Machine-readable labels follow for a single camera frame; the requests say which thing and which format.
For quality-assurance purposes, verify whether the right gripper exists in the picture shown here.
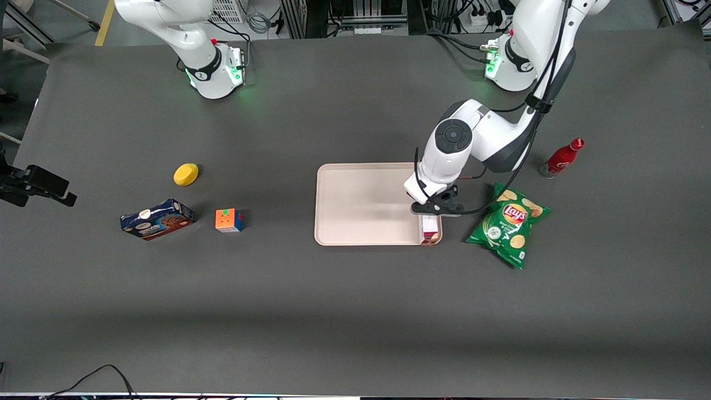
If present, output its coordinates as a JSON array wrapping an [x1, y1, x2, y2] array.
[[0, 166, 27, 207]]

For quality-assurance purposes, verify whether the green Lays chips bag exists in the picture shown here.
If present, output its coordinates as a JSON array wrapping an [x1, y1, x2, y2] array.
[[465, 182, 551, 271]]

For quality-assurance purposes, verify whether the yellow round sponge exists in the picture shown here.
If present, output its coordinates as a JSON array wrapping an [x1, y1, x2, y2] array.
[[173, 163, 199, 187]]

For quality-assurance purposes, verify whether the grey coiled cable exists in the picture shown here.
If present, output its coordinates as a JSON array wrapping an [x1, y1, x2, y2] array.
[[246, 8, 274, 35]]

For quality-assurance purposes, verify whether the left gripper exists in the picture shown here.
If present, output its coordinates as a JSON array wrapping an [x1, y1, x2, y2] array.
[[404, 173, 459, 205]]

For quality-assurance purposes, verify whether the black equipment rack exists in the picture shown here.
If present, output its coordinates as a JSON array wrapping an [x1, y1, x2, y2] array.
[[279, 0, 428, 39]]

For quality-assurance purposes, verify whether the red cookie box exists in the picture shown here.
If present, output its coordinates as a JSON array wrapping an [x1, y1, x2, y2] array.
[[420, 214, 443, 246]]

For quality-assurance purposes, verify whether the white power strip with plugs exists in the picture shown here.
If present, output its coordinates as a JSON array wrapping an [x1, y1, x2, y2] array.
[[464, 4, 500, 29]]

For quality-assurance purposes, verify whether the grey metal stand leg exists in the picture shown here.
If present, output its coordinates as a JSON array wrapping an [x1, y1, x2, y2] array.
[[50, 0, 102, 31], [0, 8, 56, 48]]

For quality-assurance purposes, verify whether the colourful puzzle cube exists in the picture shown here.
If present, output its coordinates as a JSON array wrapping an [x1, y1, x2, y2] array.
[[215, 208, 244, 233]]

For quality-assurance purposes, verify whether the blue cookie box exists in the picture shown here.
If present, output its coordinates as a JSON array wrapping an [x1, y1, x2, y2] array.
[[120, 198, 195, 241]]

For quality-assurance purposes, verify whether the aluminium frame profile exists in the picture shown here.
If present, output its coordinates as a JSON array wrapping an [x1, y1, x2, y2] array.
[[660, 0, 685, 26]]

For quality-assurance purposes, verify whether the beige plastic tray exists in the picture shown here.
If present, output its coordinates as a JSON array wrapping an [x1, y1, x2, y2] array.
[[314, 162, 443, 246]]

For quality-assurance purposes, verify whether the thin black table cable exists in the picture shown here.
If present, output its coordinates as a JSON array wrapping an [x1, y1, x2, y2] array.
[[39, 364, 139, 400]]

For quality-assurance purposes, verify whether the red drink bottle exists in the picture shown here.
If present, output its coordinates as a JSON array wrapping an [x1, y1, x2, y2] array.
[[540, 138, 585, 179]]

